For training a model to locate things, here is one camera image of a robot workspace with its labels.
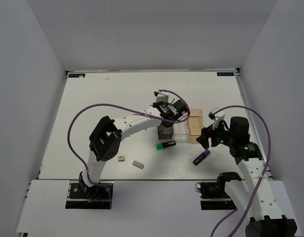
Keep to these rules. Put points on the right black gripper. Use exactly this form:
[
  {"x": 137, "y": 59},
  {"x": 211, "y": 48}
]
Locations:
[{"x": 206, "y": 133}]

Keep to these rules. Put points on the purple highlighter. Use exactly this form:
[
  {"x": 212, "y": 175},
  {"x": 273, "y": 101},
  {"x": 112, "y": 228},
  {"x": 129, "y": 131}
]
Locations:
[{"x": 201, "y": 157}]

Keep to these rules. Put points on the green highlighter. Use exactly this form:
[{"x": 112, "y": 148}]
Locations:
[{"x": 164, "y": 145}]

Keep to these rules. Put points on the grey eraser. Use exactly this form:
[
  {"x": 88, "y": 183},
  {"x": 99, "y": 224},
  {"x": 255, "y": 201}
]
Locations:
[{"x": 138, "y": 164}]

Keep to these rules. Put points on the cream eraser with barcode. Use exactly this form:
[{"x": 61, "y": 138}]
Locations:
[{"x": 121, "y": 158}]

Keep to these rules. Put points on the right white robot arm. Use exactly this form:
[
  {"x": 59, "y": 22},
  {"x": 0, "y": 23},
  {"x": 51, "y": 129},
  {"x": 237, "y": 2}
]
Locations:
[{"x": 250, "y": 191}]

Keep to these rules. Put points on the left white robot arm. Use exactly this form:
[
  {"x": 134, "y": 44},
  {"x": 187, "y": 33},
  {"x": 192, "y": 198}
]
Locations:
[{"x": 105, "y": 140}]

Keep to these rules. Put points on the orange container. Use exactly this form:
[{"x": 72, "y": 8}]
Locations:
[{"x": 195, "y": 124}]

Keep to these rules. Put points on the dark grey container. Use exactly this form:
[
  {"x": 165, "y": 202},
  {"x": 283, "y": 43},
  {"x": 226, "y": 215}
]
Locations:
[{"x": 165, "y": 133}]

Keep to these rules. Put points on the clear container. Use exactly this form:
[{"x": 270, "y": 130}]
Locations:
[{"x": 181, "y": 132}]

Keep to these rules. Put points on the left blue corner label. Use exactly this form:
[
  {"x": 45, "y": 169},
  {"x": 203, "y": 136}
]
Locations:
[{"x": 76, "y": 75}]

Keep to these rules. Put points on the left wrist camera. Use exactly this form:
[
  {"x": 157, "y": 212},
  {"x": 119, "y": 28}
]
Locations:
[{"x": 162, "y": 100}]

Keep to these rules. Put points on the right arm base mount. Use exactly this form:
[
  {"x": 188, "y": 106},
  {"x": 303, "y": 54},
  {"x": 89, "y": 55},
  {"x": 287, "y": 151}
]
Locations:
[{"x": 211, "y": 198}]

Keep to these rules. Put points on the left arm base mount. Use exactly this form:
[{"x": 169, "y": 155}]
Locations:
[{"x": 96, "y": 197}]

